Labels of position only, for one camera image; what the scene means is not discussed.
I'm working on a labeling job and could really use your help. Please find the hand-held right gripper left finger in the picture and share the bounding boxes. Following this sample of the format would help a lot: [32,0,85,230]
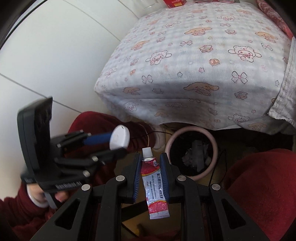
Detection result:
[30,153,142,241]

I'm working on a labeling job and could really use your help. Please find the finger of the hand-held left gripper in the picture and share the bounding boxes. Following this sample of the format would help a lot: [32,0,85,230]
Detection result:
[54,148,128,168]
[57,130,114,148]

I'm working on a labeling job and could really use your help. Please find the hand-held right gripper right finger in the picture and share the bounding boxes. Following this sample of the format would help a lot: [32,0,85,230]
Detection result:
[159,152,260,241]

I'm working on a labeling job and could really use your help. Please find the red and white ointment tube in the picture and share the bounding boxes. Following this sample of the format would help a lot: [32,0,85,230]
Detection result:
[142,147,170,220]

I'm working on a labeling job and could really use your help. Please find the white round case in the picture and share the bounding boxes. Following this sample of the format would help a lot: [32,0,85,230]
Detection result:
[109,125,130,151]

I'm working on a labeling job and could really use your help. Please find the pink-rimmed trash bin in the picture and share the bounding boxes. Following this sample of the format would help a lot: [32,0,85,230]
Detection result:
[165,126,218,181]

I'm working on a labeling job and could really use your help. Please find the person's left forearm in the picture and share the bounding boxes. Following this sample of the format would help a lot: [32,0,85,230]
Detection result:
[0,183,59,241]

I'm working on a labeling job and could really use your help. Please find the person's left hand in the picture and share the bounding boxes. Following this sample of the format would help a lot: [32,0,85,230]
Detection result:
[27,182,70,208]

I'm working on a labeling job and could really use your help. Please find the person's left leg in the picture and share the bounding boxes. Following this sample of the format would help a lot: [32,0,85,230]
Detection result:
[67,111,160,186]

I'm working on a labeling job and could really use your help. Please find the person's leg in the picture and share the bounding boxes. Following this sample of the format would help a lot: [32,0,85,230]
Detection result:
[221,148,296,241]
[67,111,160,186]

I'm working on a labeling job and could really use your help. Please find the white slipper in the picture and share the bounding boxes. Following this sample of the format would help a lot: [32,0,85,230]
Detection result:
[152,125,172,150]

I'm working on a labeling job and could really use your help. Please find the person's right leg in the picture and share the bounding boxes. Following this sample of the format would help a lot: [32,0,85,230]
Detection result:
[221,148,296,241]

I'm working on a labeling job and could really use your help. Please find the cartoon printed tablecloth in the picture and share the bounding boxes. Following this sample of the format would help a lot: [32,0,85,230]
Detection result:
[94,0,296,136]

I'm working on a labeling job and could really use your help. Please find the clear glass jar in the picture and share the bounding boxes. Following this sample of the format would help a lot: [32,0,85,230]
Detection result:
[134,0,163,11]

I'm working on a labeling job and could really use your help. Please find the grey striped garment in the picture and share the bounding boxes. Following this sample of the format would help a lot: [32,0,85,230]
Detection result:
[269,36,296,126]

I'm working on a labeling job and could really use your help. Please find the yellow and red box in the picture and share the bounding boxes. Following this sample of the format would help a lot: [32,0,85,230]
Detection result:
[164,0,187,9]

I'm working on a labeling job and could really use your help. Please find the orange floral quilt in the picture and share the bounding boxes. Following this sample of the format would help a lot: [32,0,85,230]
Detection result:
[255,0,296,39]

